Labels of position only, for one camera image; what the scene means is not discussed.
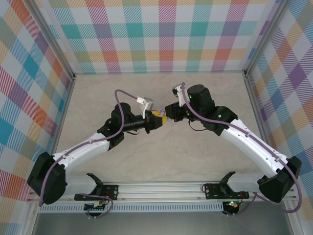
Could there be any aluminium side frame rail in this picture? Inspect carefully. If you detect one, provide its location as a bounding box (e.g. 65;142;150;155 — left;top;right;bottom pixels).
244;72;308;235

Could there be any white perforated cable duct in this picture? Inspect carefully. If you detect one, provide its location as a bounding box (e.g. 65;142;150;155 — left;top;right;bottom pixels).
39;202;224;213

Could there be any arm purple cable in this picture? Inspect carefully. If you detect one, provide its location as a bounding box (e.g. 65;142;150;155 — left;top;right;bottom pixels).
39;89;141;219
182;82;303;217

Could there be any aluminium frame post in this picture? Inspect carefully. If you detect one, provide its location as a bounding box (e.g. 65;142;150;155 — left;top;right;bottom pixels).
28;0;77;81
244;0;291;78

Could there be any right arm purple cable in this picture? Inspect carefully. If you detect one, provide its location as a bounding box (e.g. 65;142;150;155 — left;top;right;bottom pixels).
182;82;303;217

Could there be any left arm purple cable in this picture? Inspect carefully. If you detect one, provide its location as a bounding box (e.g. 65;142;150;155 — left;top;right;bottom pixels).
39;89;141;219

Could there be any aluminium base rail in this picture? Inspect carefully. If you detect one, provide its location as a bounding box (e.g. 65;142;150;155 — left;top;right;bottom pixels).
28;180;297;203

